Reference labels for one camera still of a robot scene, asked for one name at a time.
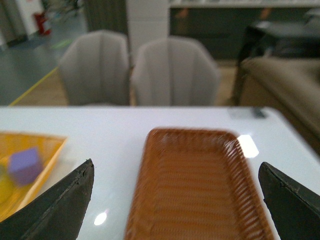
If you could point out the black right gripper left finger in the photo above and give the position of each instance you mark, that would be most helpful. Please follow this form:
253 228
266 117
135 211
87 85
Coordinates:
58 213

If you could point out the yellow wicker basket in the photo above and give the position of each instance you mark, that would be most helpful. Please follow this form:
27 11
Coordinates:
13 197

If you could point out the dark grey counter cabinet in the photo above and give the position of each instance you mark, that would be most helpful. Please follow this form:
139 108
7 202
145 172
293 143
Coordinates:
221 30

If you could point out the left grey upholstered chair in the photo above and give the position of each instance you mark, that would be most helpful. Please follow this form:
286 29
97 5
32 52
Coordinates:
95 69

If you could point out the right grey upholstered chair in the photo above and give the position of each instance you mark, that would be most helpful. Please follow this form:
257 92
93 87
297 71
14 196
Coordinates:
175 71

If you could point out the grey curtain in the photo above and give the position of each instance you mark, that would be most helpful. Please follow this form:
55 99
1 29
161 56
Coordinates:
106 15

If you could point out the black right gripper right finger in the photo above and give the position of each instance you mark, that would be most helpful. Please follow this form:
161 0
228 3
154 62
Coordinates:
294 208

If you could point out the grey upholstered chair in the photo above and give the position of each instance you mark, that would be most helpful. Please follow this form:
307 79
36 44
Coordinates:
95 69
175 71

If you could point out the brown wicker basket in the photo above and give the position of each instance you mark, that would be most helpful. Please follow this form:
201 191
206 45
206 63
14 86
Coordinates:
195 184

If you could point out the purple foam cube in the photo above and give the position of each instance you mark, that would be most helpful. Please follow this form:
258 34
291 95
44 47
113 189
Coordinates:
25 166

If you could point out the beige sofa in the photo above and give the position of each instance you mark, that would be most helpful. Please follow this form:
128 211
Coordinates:
289 85

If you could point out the red fire extinguisher box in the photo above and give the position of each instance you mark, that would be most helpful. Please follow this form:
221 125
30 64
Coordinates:
42 22

